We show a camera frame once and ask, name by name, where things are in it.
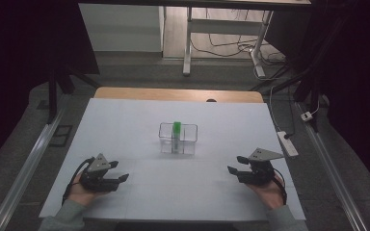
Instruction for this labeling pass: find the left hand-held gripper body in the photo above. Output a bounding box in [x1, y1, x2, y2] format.
[78, 152, 122, 193]

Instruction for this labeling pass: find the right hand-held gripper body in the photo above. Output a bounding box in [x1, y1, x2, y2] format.
[236, 146, 285, 187]

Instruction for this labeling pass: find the person's left hand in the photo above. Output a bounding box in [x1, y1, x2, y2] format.
[66, 174, 111, 207]

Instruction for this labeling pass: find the person's right hand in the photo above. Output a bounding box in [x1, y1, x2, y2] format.
[246, 172, 287, 212]

